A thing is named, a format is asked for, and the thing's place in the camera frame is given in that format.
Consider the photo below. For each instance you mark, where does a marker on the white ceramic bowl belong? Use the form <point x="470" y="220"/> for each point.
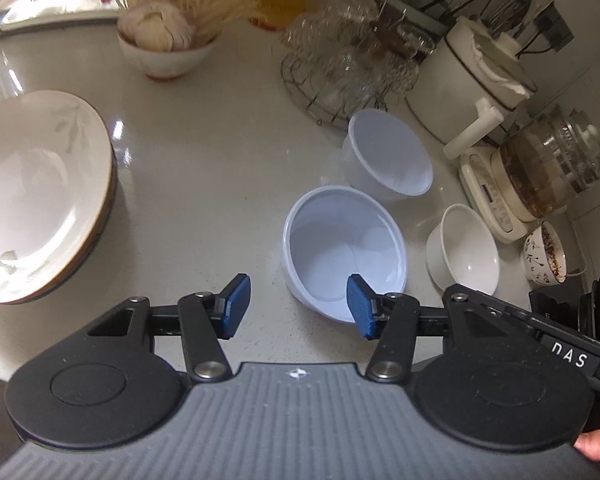
<point x="467" y="255"/>

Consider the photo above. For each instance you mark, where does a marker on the hanging kitchen utensils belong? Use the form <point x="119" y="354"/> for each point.
<point x="510" y="0"/>

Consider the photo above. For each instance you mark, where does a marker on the ceramic bowl with brown foot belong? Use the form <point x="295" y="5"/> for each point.
<point x="165" y="62"/>

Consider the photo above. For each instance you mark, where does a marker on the pale green chopstick holder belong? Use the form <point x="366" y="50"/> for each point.
<point x="410" y="5"/>

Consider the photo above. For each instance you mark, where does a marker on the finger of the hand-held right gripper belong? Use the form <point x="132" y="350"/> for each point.
<point x="525" y="321"/>

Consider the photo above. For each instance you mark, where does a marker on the cluster of clear glass cups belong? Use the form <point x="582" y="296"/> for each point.
<point x="350" y="45"/>

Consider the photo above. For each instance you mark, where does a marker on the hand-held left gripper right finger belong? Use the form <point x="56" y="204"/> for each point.
<point x="362" y="307"/>

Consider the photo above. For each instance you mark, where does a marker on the white plastic bowl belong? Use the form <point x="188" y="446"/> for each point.
<point x="390" y="160"/>
<point x="340" y="250"/>

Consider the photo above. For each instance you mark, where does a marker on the glass kettle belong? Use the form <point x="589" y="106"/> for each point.
<point x="550" y="165"/>

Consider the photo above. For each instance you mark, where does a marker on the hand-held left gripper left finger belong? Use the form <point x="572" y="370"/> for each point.
<point x="234" y="305"/>

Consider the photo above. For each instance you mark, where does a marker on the white electric pot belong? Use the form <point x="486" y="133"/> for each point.
<point x="455" y="90"/>

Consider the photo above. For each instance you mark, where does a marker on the garlic bulbs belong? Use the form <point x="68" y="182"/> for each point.
<point x="155" y="25"/>

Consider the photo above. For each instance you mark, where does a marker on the leaf patterned tea cup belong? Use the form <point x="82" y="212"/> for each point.
<point x="545" y="255"/>

